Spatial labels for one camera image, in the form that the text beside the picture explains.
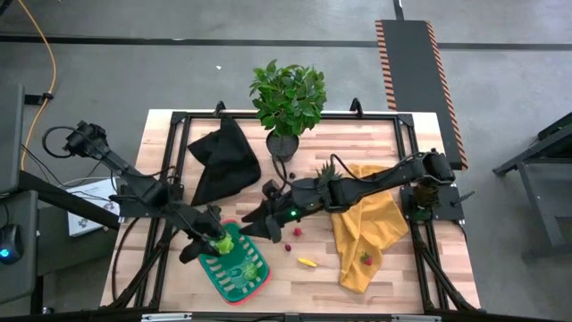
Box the thick black power cable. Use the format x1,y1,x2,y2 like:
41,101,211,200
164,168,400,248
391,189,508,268
110,216,140,301

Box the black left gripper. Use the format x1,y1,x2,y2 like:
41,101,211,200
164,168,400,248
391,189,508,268
179,204,224,265

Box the black desk beam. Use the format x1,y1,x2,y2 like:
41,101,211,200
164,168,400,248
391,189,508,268
17,169,122,232

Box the black computer mouse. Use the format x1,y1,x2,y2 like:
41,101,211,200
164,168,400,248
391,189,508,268
0,223,24,266

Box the silver aluminium rail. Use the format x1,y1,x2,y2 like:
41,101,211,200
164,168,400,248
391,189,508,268
391,314,443,322
140,312,194,322

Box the grey metal cart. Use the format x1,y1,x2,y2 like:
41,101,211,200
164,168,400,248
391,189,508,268
492,110,572,261

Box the white booklet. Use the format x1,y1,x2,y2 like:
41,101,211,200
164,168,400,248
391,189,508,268
65,177,121,238

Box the grey desk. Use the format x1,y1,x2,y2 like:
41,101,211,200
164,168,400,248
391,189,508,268
0,83,40,306

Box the light green toy pepper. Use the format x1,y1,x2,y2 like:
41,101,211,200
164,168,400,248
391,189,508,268
214,234,236,256

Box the leafy plant in black pot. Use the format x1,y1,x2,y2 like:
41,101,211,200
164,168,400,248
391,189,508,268
248,58,328,164

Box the black cable clamp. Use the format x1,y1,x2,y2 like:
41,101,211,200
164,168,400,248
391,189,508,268
24,91,55,106

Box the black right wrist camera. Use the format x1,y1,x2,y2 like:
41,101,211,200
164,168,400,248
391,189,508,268
261,178,283,201

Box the yellow cloth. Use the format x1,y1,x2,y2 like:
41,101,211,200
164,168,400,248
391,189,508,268
330,164,410,295

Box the yellow cable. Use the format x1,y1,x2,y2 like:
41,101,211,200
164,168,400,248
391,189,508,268
16,0,58,172

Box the black cloth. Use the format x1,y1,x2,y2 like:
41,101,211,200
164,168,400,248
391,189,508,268
186,114,263,208

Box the black metal table frame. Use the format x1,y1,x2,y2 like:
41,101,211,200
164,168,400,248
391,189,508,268
101,100,483,314

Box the succulents in black bowl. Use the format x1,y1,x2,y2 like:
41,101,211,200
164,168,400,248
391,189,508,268
315,159,341,182

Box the black floor mat striped edges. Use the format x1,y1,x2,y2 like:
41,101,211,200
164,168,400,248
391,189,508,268
374,19,469,172

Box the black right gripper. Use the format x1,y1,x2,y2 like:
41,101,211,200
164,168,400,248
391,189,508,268
239,177,334,245

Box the green basket with orange rim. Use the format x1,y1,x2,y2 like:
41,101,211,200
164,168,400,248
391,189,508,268
196,218,273,307

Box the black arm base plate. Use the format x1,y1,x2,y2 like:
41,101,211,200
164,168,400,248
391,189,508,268
399,185,475,223
116,192,184,220

